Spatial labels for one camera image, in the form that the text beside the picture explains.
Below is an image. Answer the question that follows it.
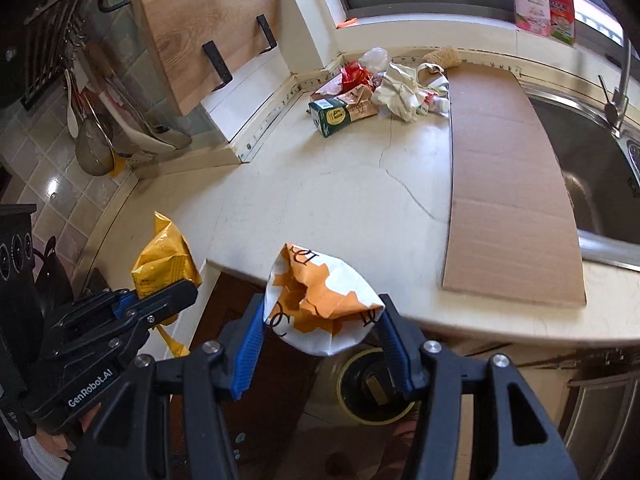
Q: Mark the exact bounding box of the round trash bin yellow rim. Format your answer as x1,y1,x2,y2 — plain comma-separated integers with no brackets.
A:
336,345,423,426

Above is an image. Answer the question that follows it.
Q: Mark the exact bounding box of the person's left forearm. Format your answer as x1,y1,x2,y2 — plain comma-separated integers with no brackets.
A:
17,437,71,480

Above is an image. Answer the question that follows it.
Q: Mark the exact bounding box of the white paper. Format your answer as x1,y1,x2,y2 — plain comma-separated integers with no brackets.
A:
372,61,426,123

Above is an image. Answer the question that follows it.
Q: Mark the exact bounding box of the green carton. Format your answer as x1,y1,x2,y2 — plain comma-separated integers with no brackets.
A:
308,96,351,138

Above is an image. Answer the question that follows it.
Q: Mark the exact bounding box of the red foil wrapper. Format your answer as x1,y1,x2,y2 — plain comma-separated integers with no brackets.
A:
340,60,376,93

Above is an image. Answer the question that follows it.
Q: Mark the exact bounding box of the orange and white paper bag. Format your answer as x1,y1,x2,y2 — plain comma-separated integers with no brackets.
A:
264,242,386,358

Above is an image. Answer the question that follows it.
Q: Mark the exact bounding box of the yellow snack bag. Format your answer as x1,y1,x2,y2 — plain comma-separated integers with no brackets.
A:
131,211,203,358

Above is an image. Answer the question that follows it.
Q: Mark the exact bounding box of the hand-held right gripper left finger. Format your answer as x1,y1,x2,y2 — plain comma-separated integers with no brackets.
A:
62,292,266,480

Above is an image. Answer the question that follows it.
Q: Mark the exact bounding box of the metal faucet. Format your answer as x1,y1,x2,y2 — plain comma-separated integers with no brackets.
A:
597,30,636,133

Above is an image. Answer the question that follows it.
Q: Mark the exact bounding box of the metal strainer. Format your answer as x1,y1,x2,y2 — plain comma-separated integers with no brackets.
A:
75,90,115,177

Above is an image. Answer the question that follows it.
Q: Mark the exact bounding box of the white and red tube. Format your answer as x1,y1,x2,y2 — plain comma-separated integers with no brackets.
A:
425,92,451,117

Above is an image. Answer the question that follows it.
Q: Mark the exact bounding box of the brown wooden cabinet door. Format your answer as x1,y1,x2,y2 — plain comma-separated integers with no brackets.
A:
170,270,321,480

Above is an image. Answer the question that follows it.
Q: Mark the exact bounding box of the white rice spoon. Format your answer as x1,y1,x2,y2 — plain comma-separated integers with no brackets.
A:
64,70,82,139

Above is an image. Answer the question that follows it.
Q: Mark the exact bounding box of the brown carton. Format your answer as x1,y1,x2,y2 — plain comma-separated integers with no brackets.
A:
340,87,381,123

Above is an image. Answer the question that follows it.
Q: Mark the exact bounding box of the clear plastic bag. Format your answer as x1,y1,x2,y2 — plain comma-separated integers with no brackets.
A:
357,47,391,73

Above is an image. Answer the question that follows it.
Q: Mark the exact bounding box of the person's left hand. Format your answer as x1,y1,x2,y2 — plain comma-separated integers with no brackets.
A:
36,404,102,459

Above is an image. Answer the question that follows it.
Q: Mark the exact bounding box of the brown cardboard sheet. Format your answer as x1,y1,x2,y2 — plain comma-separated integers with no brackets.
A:
441,62,587,307

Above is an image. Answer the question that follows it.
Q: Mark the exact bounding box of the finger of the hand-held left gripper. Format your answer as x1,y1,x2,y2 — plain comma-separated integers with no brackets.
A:
107,279,199,356
47,287,138,333

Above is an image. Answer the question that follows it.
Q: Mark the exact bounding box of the red and white packet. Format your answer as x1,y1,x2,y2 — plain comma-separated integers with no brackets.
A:
311,77,346,102

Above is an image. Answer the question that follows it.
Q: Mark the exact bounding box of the stainless steel sink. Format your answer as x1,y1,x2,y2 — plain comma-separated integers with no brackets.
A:
520,82,640,273

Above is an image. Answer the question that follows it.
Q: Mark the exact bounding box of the dark window frame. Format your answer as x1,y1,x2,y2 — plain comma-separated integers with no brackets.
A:
325,0,640,56

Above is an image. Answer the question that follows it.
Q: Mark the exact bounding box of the grey metal appliance front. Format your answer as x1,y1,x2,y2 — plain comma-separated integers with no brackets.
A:
560,352,640,480

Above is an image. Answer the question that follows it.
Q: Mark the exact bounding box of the black wire dish rack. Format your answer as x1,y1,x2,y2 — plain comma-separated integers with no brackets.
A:
22,0,131,111

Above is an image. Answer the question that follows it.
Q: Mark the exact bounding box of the loofah sponge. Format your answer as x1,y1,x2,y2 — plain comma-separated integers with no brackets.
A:
422,46,462,70

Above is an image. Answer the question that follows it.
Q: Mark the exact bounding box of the black cutting board bracket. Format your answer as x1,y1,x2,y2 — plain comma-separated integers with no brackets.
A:
256,14,277,56
202,40,234,92

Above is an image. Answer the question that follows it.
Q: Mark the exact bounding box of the wooden cutting board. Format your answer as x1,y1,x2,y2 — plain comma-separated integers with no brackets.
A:
127,0,281,117

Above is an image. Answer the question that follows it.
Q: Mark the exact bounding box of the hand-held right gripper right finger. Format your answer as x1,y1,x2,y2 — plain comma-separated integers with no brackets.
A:
377,294,583,480

